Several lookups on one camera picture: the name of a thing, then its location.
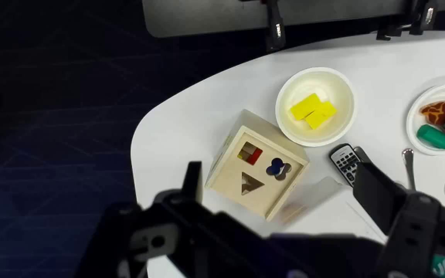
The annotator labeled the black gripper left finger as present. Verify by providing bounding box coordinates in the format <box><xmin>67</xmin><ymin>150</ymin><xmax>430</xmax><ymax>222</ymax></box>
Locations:
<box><xmin>76</xmin><ymin>162</ymin><xmax>265</xmax><ymax>278</ymax></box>

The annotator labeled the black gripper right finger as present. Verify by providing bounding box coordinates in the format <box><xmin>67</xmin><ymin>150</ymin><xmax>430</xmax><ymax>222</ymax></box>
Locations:
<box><xmin>354</xmin><ymin>162</ymin><xmax>445</xmax><ymax>278</ymax></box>

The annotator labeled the wooden shape sorting box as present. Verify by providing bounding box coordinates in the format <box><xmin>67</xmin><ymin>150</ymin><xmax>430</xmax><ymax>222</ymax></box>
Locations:
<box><xmin>206</xmin><ymin>109</ymin><xmax>309</xmax><ymax>221</ymax></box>

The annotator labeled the black remote control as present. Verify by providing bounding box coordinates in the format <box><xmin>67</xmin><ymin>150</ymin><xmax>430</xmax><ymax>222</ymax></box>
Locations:
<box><xmin>330</xmin><ymin>143</ymin><xmax>370</xmax><ymax>187</ymax></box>

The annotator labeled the brown spotted toy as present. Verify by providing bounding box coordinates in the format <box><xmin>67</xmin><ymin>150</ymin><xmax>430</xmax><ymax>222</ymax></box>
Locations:
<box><xmin>421</xmin><ymin>100</ymin><xmax>445</xmax><ymax>126</ymax></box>

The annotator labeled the white plate with toys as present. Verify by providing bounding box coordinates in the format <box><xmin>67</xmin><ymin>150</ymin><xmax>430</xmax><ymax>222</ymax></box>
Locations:
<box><xmin>405</xmin><ymin>85</ymin><xmax>445</xmax><ymax>156</ymax></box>

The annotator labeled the yellow block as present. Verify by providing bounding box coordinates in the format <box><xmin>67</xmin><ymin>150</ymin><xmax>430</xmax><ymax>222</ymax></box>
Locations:
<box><xmin>305</xmin><ymin>102</ymin><xmax>337</xmax><ymax>129</ymax></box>
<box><xmin>291</xmin><ymin>94</ymin><xmax>322</xmax><ymax>120</ymax></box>

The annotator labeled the white paper bowl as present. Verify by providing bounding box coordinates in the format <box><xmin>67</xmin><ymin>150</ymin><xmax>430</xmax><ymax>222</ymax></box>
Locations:
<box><xmin>275</xmin><ymin>66</ymin><xmax>357</xmax><ymax>146</ymax></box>

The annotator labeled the black clamp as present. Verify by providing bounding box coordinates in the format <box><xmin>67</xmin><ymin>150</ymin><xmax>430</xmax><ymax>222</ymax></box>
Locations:
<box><xmin>258</xmin><ymin>0</ymin><xmax>286</xmax><ymax>51</ymax></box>
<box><xmin>377</xmin><ymin>0</ymin><xmax>439</xmax><ymax>40</ymax></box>

